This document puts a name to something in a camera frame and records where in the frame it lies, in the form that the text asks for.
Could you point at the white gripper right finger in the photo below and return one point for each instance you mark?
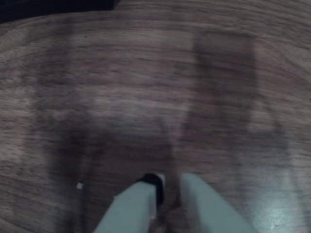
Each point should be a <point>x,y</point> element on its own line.
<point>209,211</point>

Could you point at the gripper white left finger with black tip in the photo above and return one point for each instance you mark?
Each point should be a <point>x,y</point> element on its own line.
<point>131,208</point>

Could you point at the black shallow open box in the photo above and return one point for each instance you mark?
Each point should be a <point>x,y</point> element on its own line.
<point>48,7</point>

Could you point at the small white crumb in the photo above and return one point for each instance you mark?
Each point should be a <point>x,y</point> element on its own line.
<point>80,185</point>

